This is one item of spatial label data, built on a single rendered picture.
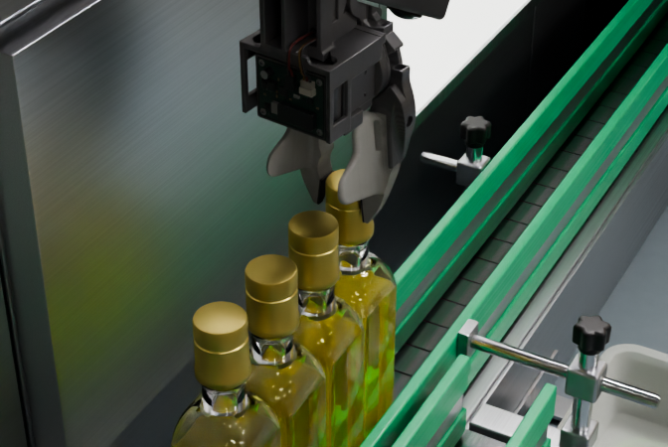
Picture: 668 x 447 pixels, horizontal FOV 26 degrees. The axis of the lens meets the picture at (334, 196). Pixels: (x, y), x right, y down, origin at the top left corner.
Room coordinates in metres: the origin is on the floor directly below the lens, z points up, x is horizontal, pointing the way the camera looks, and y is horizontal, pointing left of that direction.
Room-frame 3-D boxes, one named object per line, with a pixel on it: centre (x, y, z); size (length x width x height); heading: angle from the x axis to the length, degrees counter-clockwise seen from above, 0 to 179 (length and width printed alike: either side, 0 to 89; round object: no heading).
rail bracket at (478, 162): (1.20, -0.12, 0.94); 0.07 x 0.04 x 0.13; 61
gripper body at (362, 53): (0.83, 0.01, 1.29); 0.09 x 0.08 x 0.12; 145
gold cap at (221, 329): (0.70, 0.07, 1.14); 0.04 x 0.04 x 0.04
